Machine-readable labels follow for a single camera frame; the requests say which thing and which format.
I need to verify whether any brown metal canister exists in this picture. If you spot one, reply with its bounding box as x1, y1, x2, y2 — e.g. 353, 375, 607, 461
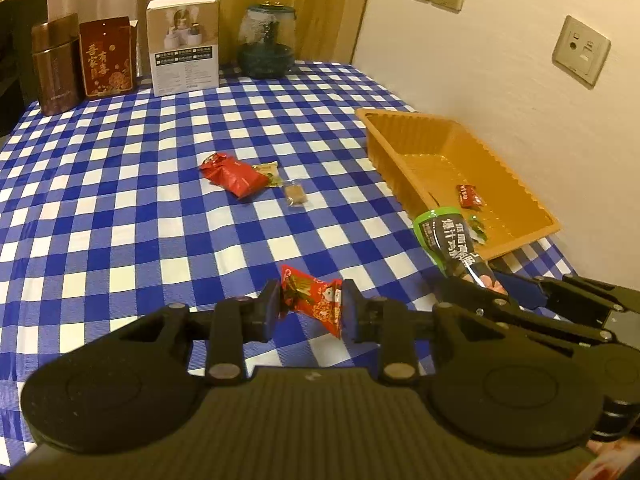
31, 12, 83, 116

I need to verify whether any small green-ended candy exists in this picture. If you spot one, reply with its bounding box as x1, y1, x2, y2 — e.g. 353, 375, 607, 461
467, 216, 489, 244

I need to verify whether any black chair back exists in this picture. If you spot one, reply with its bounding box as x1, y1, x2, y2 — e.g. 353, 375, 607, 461
0, 0, 48, 136

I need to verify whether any red patterned tin box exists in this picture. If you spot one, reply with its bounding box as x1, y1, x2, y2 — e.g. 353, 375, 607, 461
79, 16, 138, 98

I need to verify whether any blue white checkered tablecloth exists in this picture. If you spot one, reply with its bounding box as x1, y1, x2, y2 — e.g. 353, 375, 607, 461
0, 60, 576, 461

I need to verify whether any small dark red snack packet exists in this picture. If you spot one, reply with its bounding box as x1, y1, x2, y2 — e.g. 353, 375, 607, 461
455, 184, 487, 208

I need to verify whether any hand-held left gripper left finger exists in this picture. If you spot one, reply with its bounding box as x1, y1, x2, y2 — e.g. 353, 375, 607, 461
122, 280, 282, 381

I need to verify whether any orange-red packet with green edge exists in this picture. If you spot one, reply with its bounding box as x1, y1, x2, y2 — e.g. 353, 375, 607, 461
278, 264, 346, 338

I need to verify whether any white product box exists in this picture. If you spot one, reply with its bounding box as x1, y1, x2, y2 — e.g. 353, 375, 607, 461
146, 0, 221, 97

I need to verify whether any green and black snack packet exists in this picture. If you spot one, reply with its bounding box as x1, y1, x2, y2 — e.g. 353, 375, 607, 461
412, 206, 506, 293

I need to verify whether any person's red printed clothing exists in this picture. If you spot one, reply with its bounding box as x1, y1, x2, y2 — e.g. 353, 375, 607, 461
587, 439, 640, 480

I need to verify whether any glass jar with dark lid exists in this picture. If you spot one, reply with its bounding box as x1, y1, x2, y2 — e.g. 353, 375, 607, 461
236, 2, 297, 80

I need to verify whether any tan candy with green ends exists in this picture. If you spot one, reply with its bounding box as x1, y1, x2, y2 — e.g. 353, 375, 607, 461
251, 161, 282, 188

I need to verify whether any orange plastic tray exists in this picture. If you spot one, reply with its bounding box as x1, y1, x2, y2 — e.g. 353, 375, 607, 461
355, 107, 562, 261

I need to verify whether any brown cube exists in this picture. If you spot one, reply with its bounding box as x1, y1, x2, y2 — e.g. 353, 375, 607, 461
282, 180, 307, 207

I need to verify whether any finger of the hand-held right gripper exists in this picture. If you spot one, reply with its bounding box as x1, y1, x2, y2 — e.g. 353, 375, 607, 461
435, 277, 616, 356
492, 270, 640, 313

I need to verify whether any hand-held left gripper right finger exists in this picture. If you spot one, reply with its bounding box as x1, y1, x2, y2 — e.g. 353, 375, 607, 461
342, 279, 501, 382

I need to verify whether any beige network wall plate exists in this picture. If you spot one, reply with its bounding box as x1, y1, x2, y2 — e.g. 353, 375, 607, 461
551, 15, 612, 87

